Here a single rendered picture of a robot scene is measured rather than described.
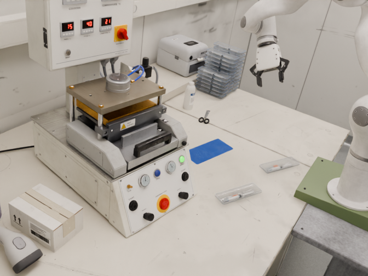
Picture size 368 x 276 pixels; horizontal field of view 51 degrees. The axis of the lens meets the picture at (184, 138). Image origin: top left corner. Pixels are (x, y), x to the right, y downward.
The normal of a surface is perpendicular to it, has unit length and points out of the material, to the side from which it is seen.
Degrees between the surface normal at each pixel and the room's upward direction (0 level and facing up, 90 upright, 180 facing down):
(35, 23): 90
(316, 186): 5
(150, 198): 65
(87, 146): 90
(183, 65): 90
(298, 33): 90
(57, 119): 0
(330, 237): 0
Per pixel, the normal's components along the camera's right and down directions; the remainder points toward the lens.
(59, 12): 0.73, 0.44
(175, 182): 0.72, 0.04
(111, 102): 0.14, -0.84
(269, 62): -0.53, 0.01
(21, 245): 0.43, -0.63
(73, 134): -0.67, 0.31
